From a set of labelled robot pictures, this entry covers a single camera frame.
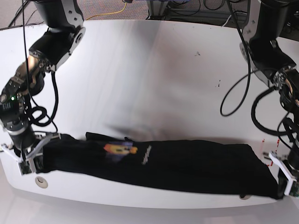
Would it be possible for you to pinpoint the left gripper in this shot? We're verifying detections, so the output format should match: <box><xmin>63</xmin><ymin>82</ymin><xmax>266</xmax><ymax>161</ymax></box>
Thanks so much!
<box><xmin>269</xmin><ymin>152</ymin><xmax>298</xmax><ymax>198</ymax></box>

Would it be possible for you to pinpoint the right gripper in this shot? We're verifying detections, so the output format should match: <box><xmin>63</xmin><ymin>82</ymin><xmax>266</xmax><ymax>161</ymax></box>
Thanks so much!
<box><xmin>0</xmin><ymin>131</ymin><xmax>61</xmax><ymax>173</ymax></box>

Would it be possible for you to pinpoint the black t-shirt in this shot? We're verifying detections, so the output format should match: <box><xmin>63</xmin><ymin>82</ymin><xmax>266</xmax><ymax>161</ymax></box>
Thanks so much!
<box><xmin>43</xmin><ymin>133</ymin><xmax>281</xmax><ymax>200</ymax></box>

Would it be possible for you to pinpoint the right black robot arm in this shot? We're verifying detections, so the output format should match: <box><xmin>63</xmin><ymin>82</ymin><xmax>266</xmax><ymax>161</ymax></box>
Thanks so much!
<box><xmin>0</xmin><ymin>0</ymin><xmax>85</xmax><ymax>175</ymax></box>

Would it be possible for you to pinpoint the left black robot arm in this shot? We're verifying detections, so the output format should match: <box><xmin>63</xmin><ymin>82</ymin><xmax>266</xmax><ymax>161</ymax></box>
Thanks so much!
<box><xmin>240</xmin><ymin>0</ymin><xmax>299</xmax><ymax>197</ymax></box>

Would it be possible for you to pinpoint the left table grommet hole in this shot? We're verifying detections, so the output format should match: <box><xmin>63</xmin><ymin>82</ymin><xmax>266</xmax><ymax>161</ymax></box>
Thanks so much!
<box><xmin>35</xmin><ymin>176</ymin><xmax>48</xmax><ymax>189</ymax></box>

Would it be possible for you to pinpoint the table grommet hole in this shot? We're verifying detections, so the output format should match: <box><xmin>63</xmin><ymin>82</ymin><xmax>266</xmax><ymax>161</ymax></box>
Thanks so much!
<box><xmin>35</xmin><ymin>176</ymin><xmax>48</xmax><ymax>189</ymax></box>
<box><xmin>239</xmin><ymin>194</ymin><xmax>252</xmax><ymax>200</ymax></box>

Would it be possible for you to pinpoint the red tape rectangle marker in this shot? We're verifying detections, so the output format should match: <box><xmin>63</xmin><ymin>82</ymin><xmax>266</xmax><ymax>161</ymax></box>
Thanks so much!
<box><xmin>261</xmin><ymin>138</ymin><xmax>280</xmax><ymax>167</ymax></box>

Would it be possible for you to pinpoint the right table grommet hole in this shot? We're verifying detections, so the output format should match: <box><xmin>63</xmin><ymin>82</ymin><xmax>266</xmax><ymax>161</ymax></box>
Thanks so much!
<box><xmin>239</xmin><ymin>194</ymin><xmax>252</xmax><ymax>200</ymax></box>

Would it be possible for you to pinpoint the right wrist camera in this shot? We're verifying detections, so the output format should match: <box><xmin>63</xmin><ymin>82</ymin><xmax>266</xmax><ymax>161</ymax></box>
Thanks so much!
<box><xmin>18</xmin><ymin>161</ymin><xmax>36</xmax><ymax>175</ymax></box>

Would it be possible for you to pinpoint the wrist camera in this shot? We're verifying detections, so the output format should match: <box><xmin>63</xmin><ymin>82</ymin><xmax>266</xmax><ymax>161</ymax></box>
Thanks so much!
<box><xmin>18</xmin><ymin>161</ymin><xmax>36</xmax><ymax>175</ymax></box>
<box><xmin>284</xmin><ymin>179</ymin><xmax>299</xmax><ymax>198</ymax></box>

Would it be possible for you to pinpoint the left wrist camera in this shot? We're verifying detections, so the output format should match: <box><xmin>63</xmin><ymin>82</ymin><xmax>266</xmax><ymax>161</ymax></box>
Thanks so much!
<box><xmin>284</xmin><ymin>179</ymin><xmax>299</xmax><ymax>198</ymax></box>

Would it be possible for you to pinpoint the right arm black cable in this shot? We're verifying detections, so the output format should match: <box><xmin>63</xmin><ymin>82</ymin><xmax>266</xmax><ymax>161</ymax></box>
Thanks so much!
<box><xmin>22</xmin><ymin>0</ymin><xmax>59</xmax><ymax>133</ymax></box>

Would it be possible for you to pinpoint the yellow cable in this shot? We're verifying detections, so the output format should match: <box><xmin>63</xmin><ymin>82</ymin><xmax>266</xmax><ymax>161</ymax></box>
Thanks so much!
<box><xmin>86</xmin><ymin>1</ymin><xmax>129</xmax><ymax>21</ymax></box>

